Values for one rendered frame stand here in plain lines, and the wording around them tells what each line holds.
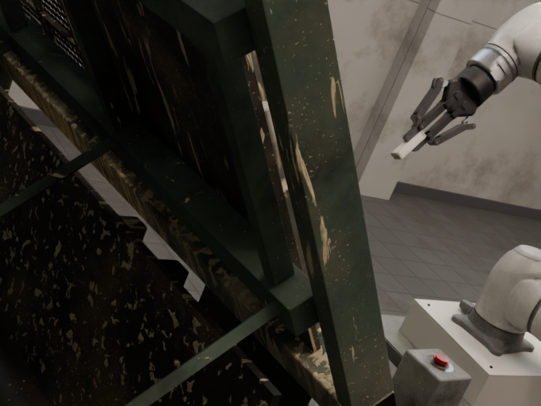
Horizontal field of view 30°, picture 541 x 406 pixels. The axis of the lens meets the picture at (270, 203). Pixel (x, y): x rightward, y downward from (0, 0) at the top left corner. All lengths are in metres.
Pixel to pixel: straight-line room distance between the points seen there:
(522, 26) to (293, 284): 0.68
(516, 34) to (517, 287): 0.90
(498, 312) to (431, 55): 3.79
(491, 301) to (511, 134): 4.66
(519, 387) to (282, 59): 1.48
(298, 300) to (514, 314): 0.95
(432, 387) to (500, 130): 5.09
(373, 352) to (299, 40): 0.77
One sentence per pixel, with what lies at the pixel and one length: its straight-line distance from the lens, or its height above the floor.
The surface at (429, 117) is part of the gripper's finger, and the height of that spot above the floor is 1.49.
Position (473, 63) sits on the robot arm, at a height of 1.61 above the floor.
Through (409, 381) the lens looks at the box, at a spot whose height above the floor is 0.87.
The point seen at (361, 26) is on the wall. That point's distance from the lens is 6.26.
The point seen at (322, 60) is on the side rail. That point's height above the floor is 1.58.
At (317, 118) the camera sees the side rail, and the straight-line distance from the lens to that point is 1.63.
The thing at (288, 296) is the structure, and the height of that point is 1.09.
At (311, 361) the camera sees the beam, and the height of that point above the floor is 0.86.
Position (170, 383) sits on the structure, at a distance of 1.95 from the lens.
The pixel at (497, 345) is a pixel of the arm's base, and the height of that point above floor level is 0.88.
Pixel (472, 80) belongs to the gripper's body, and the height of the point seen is 1.58.
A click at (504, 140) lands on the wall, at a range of 7.37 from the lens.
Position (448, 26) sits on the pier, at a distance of 6.41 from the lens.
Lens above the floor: 1.86
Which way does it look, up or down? 19 degrees down
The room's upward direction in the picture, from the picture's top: 23 degrees clockwise
